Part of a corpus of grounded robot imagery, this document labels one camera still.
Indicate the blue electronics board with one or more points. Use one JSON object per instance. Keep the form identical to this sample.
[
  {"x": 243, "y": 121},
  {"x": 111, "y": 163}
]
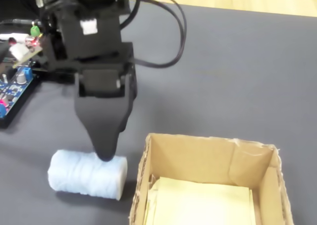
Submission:
[{"x": 23, "y": 104}]

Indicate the small board with red parts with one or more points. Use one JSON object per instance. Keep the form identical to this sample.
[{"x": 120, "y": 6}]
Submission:
[{"x": 24, "y": 51}]

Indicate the open brown cardboard box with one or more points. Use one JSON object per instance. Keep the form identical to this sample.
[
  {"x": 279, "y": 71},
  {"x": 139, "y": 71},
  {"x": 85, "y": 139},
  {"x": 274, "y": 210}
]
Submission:
[{"x": 198, "y": 158}]

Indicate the blue circuit board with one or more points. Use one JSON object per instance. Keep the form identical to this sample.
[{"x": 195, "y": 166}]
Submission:
[{"x": 15, "y": 88}]

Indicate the pale yellow paper sheets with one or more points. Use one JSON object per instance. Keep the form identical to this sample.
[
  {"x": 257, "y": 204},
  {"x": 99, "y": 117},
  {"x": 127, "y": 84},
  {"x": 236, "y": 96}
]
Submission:
[{"x": 198, "y": 202}]

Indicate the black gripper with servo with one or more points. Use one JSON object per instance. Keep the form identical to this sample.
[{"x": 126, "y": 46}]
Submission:
[{"x": 101, "y": 82}]

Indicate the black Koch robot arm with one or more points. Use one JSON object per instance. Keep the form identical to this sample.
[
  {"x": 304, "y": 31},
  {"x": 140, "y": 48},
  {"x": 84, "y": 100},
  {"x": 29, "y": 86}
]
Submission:
[{"x": 81, "y": 9}]

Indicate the green round tag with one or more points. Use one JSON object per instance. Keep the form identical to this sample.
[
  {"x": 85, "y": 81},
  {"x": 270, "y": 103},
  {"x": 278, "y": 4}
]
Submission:
[{"x": 35, "y": 30}]

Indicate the grey textured table mat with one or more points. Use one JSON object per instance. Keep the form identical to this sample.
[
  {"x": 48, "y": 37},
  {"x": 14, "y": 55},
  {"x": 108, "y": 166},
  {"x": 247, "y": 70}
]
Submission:
[{"x": 235, "y": 86}]

